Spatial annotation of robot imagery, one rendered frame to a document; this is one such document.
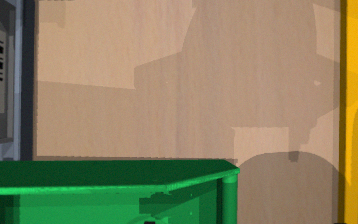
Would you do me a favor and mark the green bin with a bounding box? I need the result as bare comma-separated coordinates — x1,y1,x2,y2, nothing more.
0,159,240,224

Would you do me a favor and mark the yellow vertical bar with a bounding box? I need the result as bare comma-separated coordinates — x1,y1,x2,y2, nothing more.
338,0,358,224

